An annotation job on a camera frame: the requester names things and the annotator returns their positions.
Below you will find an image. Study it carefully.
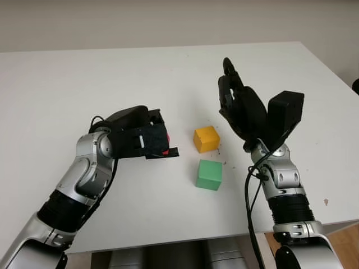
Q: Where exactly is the silver right robot thigh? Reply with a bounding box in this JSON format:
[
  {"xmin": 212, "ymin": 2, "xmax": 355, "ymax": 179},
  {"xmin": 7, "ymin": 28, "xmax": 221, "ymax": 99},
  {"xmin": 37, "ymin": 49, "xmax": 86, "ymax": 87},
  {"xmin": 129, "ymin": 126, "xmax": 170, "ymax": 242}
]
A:
[{"xmin": 206, "ymin": 238, "xmax": 248, "ymax": 269}]

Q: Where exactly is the red cube block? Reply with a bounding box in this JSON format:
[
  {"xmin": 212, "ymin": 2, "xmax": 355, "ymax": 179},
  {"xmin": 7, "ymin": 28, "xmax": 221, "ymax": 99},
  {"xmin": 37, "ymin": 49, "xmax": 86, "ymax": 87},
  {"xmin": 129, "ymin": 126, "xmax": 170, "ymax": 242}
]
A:
[{"xmin": 162, "ymin": 133, "xmax": 172, "ymax": 156}]

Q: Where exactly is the white table frame leg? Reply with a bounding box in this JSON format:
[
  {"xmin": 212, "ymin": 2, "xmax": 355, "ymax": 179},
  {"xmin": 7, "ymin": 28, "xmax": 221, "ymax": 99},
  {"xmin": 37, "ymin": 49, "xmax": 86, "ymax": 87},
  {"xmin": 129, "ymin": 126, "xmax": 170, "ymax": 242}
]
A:
[{"xmin": 254, "ymin": 233, "xmax": 278, "ymax": 269}]

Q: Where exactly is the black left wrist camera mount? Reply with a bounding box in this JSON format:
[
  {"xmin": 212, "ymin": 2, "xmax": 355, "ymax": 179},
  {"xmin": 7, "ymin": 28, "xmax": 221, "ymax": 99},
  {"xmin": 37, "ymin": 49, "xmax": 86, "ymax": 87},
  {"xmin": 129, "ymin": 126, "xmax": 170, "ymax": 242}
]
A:
[{"xmin": 108, "ymin": 123, "xmax": 171, "ymax": 159}]

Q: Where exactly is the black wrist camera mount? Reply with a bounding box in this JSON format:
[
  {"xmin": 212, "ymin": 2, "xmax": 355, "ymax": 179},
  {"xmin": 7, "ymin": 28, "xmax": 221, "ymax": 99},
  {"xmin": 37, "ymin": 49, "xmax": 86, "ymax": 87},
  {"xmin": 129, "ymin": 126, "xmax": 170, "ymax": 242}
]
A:
[
  {"xmin": 267, "ymin": 90, "xmax": 305, "ymax": 147},
  {"xmin": 108, "ymin": 123, "xmax": 171, "ymax": 159}
]

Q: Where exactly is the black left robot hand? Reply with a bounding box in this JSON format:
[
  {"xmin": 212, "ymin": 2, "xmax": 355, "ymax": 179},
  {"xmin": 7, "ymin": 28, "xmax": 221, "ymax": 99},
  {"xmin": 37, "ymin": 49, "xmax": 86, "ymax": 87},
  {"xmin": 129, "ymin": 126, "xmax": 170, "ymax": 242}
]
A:
[{"xmin": 104, "ymin": 105, "xmax": 166, "ymax": 135}]

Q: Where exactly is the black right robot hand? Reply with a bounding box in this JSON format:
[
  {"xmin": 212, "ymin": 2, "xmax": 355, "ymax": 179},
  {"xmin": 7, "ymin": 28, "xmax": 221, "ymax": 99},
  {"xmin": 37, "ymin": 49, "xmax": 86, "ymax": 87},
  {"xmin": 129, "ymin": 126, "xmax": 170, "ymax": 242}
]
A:
[{"xmin": 218, "ymin": 57, "xmax": 269, "ymax": 147}]

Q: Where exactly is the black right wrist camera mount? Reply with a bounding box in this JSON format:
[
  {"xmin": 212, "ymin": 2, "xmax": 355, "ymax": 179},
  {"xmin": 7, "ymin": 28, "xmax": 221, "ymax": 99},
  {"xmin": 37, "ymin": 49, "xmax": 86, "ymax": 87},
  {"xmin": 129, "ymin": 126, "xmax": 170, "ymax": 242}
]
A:
[{"xmin": 267, "ymin": 90, "xmax": 305, "ymax": 147}]

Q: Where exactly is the green cube block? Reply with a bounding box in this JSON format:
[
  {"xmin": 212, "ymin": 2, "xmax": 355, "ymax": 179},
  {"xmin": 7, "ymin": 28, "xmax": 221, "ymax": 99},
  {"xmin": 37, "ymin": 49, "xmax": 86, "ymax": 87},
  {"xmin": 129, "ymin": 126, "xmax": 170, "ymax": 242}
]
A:
[{"xmin": 195, "ymin": 159, "xmax": 223, "ymax": 192}]

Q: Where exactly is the yellow cube block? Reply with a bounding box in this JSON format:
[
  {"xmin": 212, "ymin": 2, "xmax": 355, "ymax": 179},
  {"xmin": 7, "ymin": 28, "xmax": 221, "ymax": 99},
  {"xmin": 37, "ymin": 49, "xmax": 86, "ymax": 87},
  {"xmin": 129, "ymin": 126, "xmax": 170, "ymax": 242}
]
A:
[{"xmin": 193, "ymin": 126, "xmax": 220, "ymax": 154}]

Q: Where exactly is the black tape patch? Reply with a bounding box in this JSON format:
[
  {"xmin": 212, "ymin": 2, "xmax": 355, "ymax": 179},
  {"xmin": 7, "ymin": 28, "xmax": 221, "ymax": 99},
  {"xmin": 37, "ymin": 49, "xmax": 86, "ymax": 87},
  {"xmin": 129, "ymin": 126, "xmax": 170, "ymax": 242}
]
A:
[{"xmin": 145, "ymin": 147, "xmax": 180, "ymax": 161}]

